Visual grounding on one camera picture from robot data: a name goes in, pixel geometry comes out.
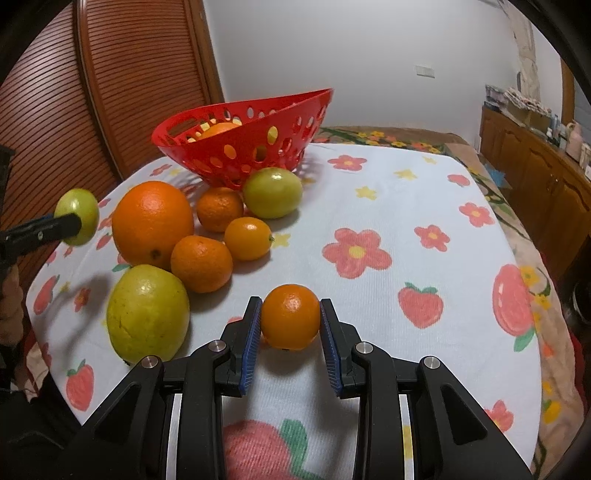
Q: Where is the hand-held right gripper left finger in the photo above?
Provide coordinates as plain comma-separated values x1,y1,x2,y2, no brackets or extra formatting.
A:
55,296,264,480

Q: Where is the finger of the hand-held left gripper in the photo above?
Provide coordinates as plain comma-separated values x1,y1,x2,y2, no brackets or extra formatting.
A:
0,213,83,252

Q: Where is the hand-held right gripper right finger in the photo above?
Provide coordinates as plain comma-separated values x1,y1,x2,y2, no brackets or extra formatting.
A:
320,298,536,480

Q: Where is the small green fruit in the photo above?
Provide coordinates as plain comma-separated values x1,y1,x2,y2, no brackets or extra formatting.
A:
54,188,100,246

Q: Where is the large orange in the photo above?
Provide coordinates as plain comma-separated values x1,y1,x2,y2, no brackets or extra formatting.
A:
112,181,195,271

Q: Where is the green lime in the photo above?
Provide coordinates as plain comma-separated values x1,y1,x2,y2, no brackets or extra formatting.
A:
106,264,190,365

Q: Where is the small mandarin with green stem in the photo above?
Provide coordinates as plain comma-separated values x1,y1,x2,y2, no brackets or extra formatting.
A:
224,217,274,261

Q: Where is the large green fruit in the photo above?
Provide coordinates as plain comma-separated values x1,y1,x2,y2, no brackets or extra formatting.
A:
243,167,304,219

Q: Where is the red plastic basket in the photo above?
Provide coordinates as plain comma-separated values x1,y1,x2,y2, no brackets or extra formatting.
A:
152,88,334,191

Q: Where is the person's left hand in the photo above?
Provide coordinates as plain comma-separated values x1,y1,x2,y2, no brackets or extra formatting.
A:
0,265,25,346

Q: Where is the white floral towel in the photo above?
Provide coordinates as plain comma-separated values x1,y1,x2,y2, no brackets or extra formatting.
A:
25,143,542,480

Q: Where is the wooden louvered wardrobe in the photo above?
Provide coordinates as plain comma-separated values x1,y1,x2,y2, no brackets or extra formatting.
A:
0,0,225,287

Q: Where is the medium orange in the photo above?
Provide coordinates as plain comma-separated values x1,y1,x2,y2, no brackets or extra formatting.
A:
196,121,243,141

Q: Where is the flat cardboard box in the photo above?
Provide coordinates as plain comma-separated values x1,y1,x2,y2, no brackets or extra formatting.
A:
442,142,483,174

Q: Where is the wooden cabinet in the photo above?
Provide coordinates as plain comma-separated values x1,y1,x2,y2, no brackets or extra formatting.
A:
479,105,591,282

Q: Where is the plastic bag of fabrics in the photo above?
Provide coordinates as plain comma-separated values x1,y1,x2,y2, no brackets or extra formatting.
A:
485,83,509,109

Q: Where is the cardboard box of floral cloth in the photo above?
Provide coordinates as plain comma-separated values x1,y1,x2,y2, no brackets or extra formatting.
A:
503,88,548,116

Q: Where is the window with grey blinds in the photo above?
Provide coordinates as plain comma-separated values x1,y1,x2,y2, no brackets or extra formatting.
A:
560,55,591,121

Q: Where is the beige curtain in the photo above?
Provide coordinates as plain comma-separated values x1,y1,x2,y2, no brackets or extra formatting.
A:
512,18,541,100

